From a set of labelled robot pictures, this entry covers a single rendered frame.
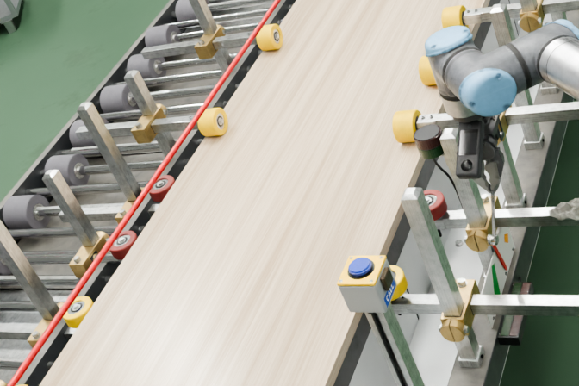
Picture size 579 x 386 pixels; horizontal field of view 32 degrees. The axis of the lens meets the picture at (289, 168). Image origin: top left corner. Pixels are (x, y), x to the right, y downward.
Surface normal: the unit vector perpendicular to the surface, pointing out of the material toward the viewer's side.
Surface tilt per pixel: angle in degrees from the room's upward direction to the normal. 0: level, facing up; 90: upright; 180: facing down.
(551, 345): 0
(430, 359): 0
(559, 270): 0
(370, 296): 90
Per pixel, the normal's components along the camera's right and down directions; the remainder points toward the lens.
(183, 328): -0.35, -0.77
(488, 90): 0.19, 0.50
